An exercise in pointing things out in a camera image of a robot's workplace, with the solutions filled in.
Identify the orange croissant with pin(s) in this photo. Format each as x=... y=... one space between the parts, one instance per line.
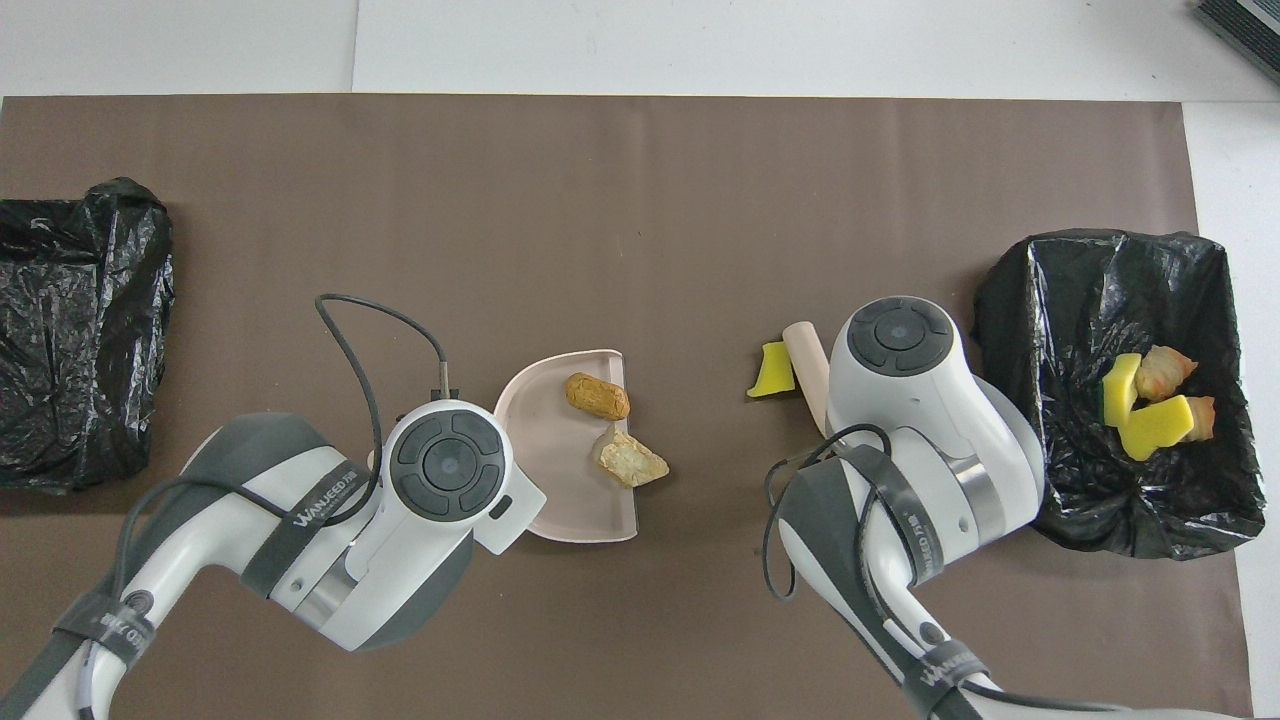
x=1202 y=418
x=1165 y=370

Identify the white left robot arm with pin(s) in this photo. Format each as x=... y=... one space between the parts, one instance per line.
x=400 y=540

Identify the beige plastic dustpan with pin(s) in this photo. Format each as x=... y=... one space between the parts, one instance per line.
x=560 y=490

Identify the brown table mat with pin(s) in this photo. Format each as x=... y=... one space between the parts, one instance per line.
x=640 y=200

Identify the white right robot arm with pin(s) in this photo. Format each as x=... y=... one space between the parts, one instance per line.
x=930 y=440

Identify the pale bread chunk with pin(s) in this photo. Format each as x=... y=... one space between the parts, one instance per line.
x=630 y=460

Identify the black bag lined bin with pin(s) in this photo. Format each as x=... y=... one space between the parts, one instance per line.
x=80 y=340
x=1060 y=300

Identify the brown bread roll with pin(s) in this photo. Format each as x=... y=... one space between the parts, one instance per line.
x=597 y=396

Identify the beige hand brush black bristles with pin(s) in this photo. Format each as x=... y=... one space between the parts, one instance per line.
x=808 y=365

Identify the dark grey ribbed device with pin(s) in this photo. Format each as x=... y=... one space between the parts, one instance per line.
x=1240 y=28

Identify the green and yellow sponge piece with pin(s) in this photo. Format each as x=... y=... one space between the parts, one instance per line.
x=1122 y=385

